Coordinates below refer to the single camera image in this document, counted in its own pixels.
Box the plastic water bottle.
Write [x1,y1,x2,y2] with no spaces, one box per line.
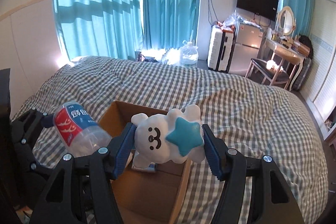
[53,101,112,157]

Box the white bear plush star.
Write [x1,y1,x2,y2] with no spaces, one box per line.
[131,105,205,168]

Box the brown cardboard box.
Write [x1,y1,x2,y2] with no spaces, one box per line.
[99,101,191,223]

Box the checkered bed quilt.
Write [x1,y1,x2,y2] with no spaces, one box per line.
[19,56,328,223]

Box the white sliding wardrobe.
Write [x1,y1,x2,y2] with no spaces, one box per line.
[300,0,335,140]

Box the wooden chair black seat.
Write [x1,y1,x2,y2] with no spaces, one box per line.
[245,54,300,89]

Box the large teal curtain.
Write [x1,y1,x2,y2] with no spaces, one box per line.
[52,0,199,60]

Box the white dressing table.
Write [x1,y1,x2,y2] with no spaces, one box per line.
[259,38,305,91]

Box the clear water jug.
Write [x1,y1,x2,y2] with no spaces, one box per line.
[179,40,199,68]

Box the silver mini fridge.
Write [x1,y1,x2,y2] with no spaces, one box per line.
[228,22,263,76]

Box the black bag on table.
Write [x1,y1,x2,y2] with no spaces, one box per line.
[299,35,314,59]

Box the white suitcase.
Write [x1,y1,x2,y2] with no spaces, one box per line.
[207,26,234,72]

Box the oval vanity mirror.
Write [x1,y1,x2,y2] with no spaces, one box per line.
[277,6,296,36]

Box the black wall television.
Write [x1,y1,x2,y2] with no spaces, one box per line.
[236,0,279,22]

